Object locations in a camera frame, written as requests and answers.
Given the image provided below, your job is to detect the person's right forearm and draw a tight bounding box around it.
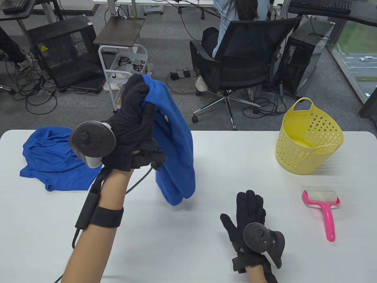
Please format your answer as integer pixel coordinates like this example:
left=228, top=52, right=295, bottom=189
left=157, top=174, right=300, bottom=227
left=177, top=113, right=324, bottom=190
left=246, top=263, right=273, bottom=283

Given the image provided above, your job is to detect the brown side table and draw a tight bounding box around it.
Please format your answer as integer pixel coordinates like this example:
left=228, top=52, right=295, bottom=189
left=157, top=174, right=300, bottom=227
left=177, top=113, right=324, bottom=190
left=94, top=17, right=146, bottom=49

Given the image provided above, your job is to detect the person's right hand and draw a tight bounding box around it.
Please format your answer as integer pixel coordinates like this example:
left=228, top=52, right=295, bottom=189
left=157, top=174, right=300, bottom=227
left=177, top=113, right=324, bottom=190
left=220, top=190, right=267, bottom=273

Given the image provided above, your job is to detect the dark grey left hand controller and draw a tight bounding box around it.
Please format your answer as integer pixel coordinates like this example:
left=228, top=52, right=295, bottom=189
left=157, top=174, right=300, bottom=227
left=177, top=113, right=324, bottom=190
left=69, top=121, right=116, bottom=169

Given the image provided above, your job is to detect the black open computer case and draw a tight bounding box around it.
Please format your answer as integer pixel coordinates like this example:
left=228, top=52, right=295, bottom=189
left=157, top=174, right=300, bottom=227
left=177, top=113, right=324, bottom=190
left=27, top=15, right=106, bottom=93

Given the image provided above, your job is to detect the black keyboard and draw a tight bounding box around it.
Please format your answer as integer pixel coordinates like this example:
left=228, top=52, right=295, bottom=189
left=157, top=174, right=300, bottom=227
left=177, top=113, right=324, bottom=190
left=290, top=0, right=352, bottom=14
left=2, top=0, right=35, bottom=14

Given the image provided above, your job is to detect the small white storage cart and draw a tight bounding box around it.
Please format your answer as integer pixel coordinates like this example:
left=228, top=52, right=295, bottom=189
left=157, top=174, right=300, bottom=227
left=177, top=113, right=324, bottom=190
left=143, top=4, right=164, bottom=16

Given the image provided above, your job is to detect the pink lint roller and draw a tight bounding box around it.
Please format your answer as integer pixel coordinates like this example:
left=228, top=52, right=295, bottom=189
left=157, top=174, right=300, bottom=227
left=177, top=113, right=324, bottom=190
left=302, top=190, right=341, bottom=243

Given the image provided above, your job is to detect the black desk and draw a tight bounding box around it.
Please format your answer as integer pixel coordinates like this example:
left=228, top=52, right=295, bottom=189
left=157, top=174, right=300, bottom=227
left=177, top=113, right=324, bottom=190
left=0, top=0, right=99, bottom=22
left=287, top=0, right=377, bottom=28

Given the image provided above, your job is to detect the black computer tower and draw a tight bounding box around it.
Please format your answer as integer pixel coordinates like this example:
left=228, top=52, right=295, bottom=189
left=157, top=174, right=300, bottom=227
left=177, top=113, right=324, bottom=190
left=278, top=18, right=335, bottom=96

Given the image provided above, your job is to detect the yellow perforated plastic basket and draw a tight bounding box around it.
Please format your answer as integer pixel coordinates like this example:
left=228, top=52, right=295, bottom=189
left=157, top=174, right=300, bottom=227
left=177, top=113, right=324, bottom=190
left=275, top=97, right=344, bottom=175

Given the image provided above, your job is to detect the black foot pedal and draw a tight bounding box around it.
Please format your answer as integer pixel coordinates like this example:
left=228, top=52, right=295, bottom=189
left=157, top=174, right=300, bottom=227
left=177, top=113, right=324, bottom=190
left=170, top=68, right=195, bottom=80

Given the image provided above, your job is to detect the black left wrist camera strap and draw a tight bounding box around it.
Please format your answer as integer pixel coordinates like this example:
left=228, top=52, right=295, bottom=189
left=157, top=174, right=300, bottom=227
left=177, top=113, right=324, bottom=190
left=75, top=192, right=124, bottom=231

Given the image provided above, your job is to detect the dark grey hand controller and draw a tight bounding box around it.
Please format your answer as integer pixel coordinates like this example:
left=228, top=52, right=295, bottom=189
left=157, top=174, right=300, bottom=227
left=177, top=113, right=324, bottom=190
left=69, top=121, right=116, bottom=169
left=243, top=223, right=285, bottom=269

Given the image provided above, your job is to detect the tangle of black cables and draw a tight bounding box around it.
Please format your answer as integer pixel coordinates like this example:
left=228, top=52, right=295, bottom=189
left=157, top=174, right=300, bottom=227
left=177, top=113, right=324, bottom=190
left=243, top=87, right=287, bottom=116
left=0, top=47, right=58, bottom=115

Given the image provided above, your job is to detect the black mesh office chair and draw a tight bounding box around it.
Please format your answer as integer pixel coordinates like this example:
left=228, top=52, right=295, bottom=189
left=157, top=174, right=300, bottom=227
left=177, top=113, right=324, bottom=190
left=189, top=16, right=303, bottom=131

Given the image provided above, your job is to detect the white rolling cart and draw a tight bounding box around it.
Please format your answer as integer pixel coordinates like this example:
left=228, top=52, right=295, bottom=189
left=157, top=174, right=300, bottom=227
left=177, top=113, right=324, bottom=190
left=98, top=44, right=153, bottom=114

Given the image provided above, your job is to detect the dark grey right hand controller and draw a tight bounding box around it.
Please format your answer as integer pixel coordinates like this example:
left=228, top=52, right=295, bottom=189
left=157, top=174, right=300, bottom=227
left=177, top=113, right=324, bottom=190
left=243, top=223, right=285, bottom=269

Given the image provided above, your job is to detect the white desk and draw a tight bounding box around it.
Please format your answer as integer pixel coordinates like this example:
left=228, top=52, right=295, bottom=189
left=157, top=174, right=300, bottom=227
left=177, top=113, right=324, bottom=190
left=94, top=0, right=218, bottom=17

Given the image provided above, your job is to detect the blue t-shirt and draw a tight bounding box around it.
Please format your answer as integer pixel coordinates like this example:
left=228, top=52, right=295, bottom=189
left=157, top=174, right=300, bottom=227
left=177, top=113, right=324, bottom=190
left=141, top=74, right=196, bottom=206
left=20, top=127, right=103, bottom=191

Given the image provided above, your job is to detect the person's left forearm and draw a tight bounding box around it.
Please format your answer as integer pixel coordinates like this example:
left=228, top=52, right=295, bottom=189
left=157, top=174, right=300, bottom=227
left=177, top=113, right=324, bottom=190
left=60, top=169, right=136, bottom=283

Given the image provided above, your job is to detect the person's left hand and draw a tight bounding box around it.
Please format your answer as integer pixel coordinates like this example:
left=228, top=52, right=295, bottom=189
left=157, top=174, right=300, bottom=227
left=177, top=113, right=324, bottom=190
left=102, top=74, right=167, bottom=172

